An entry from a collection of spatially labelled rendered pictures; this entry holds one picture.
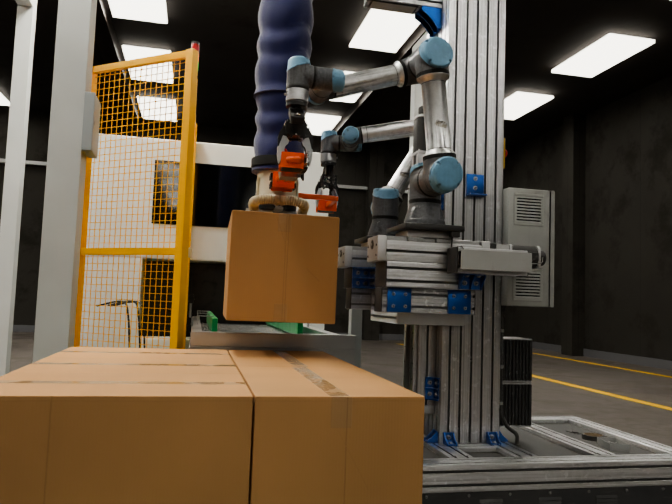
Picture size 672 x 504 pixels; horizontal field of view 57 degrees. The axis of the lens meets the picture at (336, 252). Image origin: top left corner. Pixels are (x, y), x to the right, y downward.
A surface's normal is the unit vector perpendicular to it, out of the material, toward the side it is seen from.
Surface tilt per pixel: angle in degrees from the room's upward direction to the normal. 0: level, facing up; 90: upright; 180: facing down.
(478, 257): 90
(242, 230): 90
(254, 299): 90
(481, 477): 90
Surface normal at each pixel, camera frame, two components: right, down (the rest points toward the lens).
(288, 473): 0.22, -0.07
